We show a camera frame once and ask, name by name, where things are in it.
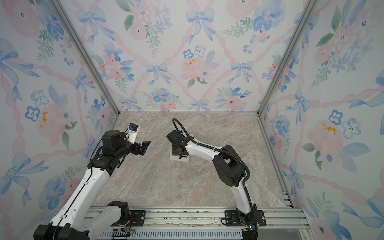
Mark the white shallow bin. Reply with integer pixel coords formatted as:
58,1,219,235
170,146,189,163

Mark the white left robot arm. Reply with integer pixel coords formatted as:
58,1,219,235
33,125,151,240

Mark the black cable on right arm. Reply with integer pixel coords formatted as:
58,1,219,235
171,117,259,232

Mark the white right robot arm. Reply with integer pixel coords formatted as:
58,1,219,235
167,130,257,226

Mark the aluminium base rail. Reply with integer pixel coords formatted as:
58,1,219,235
83,191,310,240

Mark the aluminium corner frame post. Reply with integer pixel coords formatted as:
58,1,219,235
257,0,319,116

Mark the left aluminium corner post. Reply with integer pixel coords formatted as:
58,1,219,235
48,1,120,117

